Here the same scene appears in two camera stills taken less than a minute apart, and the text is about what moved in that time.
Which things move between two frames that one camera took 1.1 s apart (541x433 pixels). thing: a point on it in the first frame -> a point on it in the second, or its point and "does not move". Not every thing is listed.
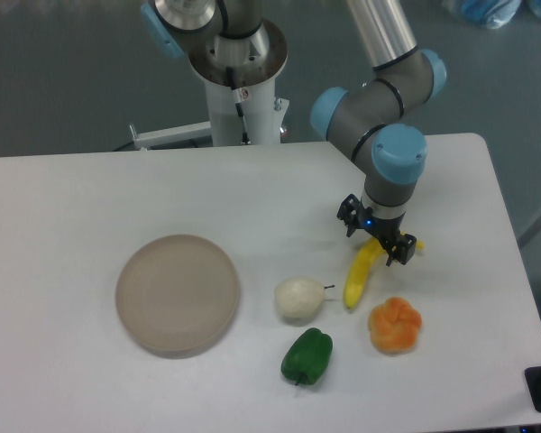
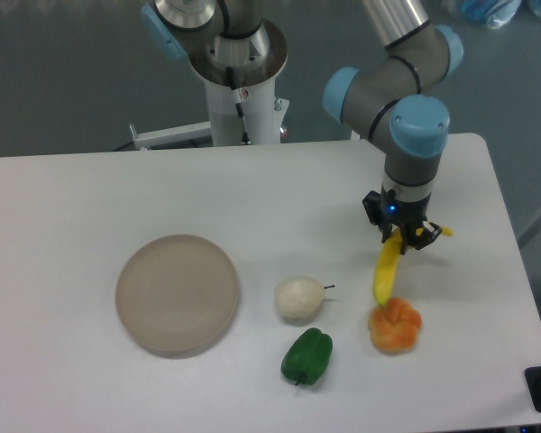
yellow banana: x=360 y=267 -> x=389 y=259
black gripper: x=386 y=229 -> x=407 y=215
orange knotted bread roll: x=394 y=326 does not move
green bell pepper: x=307 y=356 does not move
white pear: x=299 y=297 does not move
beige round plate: x=177 y=296 does not move
